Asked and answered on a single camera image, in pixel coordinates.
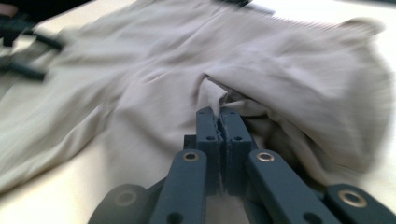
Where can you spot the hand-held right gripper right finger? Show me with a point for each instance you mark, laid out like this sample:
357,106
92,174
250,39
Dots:
236,149

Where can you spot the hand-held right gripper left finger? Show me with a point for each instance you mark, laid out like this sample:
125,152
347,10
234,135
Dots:
208,146

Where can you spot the tan cloth garment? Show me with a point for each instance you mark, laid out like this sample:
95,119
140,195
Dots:
149,77

